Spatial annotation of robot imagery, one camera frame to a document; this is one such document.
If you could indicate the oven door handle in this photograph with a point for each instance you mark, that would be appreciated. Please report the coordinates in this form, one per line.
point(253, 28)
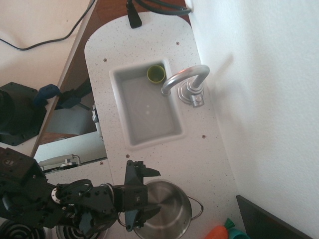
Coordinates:
point(60, 162)

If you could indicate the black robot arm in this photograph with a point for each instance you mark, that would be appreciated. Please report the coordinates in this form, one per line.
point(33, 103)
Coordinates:
point(26, 197)

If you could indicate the black board corner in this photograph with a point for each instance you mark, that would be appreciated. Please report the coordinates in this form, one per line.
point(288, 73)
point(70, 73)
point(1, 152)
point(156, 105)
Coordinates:
point(260, 224)

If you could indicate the blue clamp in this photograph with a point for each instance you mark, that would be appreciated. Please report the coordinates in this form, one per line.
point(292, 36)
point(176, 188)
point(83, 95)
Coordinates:
point(45, 93)

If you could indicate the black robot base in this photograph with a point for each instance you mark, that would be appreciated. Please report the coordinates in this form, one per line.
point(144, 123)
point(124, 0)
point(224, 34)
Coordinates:
point(20, 119)

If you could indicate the silver toy faucet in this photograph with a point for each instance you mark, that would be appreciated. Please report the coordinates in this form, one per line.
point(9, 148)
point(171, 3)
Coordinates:
point(191, 86)

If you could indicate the white toy sink basin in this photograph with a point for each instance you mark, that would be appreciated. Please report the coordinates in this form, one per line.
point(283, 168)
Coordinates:
point(147, 117)

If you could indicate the stainless steel pot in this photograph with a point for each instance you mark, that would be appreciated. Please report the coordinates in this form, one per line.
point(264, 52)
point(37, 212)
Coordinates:
point(177, 210)

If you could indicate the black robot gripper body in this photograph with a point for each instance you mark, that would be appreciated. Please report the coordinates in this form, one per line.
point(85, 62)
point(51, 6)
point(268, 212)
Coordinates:
point(132, 196)

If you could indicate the teal plastic toy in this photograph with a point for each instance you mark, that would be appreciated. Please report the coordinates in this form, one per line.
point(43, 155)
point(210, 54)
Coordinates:
point(234, 233)

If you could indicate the right stove burner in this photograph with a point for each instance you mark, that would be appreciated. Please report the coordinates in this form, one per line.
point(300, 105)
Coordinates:
point(66, 232)

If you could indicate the white speckled toy counter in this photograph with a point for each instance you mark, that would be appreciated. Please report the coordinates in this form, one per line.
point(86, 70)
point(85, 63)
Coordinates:
point(197, 163)

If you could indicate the stove burner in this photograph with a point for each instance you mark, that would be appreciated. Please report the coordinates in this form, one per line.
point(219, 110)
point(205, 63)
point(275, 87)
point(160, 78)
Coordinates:
point(66, 232)
point(12, 230)

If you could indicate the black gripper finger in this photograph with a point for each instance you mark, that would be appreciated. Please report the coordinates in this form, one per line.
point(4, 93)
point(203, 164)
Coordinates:
point(150, 211)
point(149, 172)

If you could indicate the silver stove knob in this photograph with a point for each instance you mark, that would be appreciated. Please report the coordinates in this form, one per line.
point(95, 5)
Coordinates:
point(94, 114)

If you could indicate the orange toy carrot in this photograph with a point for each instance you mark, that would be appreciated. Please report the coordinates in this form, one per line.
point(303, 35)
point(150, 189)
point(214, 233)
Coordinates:
point(218, 232)

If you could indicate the green plastic cup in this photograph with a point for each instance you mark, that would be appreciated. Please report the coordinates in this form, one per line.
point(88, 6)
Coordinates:
point(156, 74)

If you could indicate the left stove burner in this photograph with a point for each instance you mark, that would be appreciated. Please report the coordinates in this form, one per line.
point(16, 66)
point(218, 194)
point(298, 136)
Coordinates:
point(12, 230)

